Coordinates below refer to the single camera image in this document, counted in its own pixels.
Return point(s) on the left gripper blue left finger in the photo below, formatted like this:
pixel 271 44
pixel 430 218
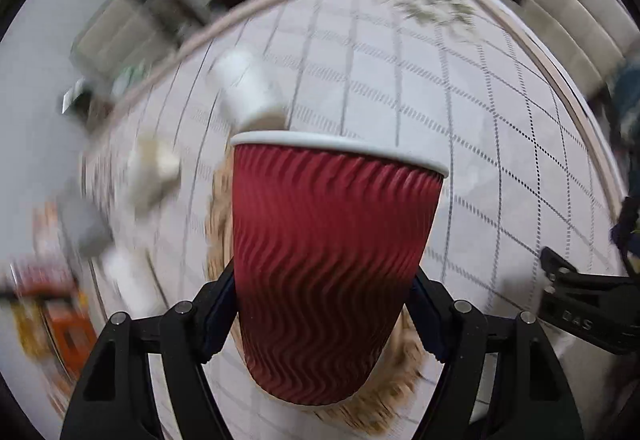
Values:
pixel 114 398

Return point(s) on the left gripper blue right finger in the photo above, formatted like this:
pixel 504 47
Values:
pixel 501 378

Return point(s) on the red ribbed paper cup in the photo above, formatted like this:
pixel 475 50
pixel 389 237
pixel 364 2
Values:
pixel 328 234

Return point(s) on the white paper cup front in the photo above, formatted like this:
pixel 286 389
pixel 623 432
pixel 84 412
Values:
pixel 130 273

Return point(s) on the white paper cup middle lying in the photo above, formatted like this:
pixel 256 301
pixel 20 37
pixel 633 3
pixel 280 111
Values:
pixel 152 168

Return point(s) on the white paper cup right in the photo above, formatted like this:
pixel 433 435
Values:
pixel 250 98

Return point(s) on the grey mug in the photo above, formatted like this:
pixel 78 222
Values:
pixel 85 230

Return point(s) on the cream padded chair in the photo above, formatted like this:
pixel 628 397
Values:
pixel 590 38

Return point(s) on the patterned white tablecloth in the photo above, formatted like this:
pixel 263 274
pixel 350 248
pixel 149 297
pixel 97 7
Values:
pixel 463 81

